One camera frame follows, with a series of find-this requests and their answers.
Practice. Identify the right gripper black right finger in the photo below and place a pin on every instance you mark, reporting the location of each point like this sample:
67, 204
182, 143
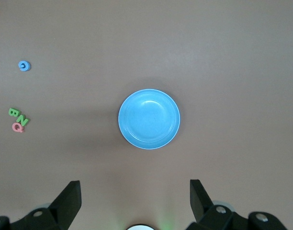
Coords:
201, 206

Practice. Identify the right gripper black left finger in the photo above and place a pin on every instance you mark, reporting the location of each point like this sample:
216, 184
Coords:
65, 203

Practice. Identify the red foam letter Q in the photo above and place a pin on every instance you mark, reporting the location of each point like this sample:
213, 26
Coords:
17, 127

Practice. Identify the green foam letter N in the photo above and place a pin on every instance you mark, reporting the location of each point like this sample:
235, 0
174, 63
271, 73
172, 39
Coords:
23, 120

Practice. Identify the green foam letter B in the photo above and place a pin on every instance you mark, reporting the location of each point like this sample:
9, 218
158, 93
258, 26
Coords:
14, 112

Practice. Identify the blue foam letter G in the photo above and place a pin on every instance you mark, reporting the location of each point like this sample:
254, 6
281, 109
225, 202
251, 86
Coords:
24, 66

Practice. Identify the blue plate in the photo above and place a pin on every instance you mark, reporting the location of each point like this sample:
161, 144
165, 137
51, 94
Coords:
149, 119

